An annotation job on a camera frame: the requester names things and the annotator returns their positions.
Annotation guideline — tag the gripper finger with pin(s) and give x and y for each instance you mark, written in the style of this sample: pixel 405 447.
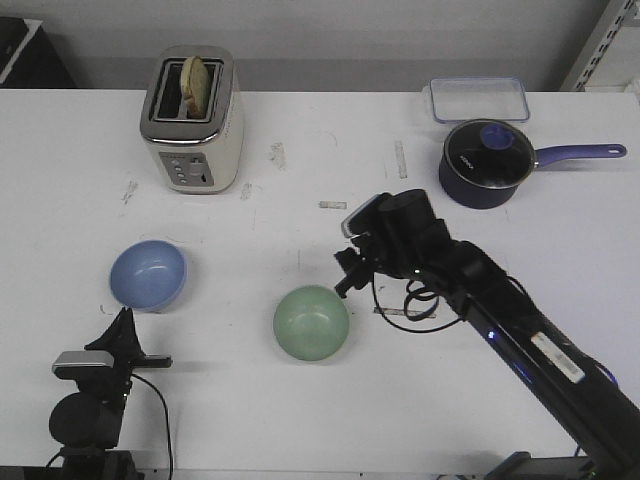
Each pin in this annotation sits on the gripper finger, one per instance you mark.
pixel 109 337
pixel 345 285
pixel 133 347
pixel 361 277

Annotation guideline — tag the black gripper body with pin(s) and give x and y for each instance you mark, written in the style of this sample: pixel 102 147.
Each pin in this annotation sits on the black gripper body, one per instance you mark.
pixel 117 384
pixel 403 237

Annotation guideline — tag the green bowl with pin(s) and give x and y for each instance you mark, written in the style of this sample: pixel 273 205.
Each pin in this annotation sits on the green bowl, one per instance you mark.
pixel 311 323

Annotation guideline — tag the blue bowl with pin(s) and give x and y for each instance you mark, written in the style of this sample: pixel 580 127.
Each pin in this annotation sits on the blue bowl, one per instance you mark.
pixel 148 276

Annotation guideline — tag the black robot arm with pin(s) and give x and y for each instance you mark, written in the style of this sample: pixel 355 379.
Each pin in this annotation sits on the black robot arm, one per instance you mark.
pixel 571 385
pixel 88 423

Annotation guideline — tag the dark blue saucepan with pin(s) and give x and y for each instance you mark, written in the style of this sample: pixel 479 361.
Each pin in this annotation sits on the dark blue saucepan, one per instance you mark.
pixel 484 198

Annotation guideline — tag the glass pot lid blue knob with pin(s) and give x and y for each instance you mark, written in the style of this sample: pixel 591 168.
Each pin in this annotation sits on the glass pot lid blue knob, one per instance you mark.
pixel 489 153

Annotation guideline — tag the clear plastic food container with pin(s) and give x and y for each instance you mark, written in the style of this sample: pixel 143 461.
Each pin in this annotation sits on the clear plastic food container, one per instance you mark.
pixel 457 99

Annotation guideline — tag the cream and steel toaster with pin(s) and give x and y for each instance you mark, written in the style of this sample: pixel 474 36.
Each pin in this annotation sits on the cream and steel toaster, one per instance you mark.
pixel 195 156

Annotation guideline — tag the bread slice in toaster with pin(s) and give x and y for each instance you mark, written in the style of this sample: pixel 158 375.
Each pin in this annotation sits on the bread slice in toaster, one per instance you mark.
pixel 195 86

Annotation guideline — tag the black box in corner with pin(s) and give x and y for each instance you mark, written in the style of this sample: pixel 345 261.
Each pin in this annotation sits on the black box in corner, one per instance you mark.
pixel 28 57

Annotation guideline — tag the white metal shelf upright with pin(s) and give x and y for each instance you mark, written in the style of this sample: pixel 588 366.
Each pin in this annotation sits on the white metal shelf upright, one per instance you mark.
pixel 609 59

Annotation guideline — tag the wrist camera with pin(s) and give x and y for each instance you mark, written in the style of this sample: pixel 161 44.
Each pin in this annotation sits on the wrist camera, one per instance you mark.
pixel 82 364
pixel 358 222

